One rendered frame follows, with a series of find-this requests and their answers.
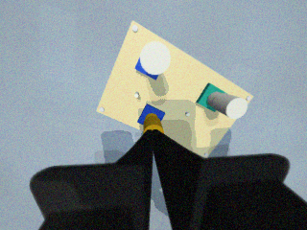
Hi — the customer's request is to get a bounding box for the cream rectangular circuit board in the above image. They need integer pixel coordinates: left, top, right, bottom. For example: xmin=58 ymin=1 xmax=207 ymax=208
xmin=96 ymin=20 xmax=253 ymax=158

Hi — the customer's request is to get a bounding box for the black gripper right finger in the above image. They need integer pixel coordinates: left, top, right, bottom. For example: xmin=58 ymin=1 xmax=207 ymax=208
xmin=153 ymin=129 xmax=291 ymax=230

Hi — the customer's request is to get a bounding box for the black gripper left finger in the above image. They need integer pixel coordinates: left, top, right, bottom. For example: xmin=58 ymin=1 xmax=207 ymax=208
xmin=30 ymin=129 xmax=154 ymax=230

